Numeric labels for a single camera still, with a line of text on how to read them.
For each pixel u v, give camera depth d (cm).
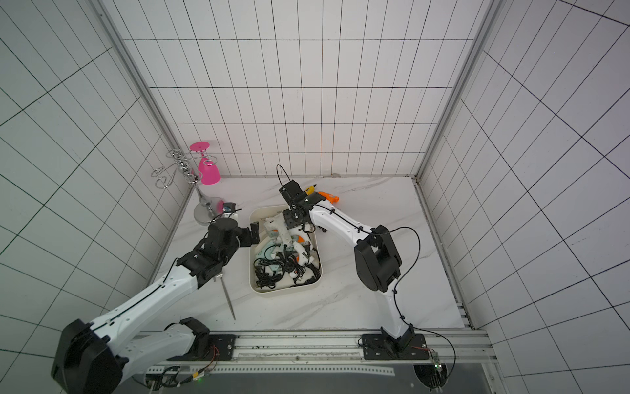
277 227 90
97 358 38
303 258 87
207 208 104
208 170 98
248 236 72
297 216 65
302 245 90
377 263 51
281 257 90
